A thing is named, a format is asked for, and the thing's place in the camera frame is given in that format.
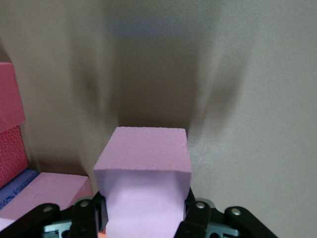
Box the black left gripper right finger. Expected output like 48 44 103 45
174 189 278 238

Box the brown table cover sheet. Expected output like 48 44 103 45
0 0 317 238

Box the purple foam cube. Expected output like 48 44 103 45
0 169 40 211

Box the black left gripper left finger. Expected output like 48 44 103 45
0 192 109 238

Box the pink foam cube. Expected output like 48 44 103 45
0 172 93 231
93 126 193 238

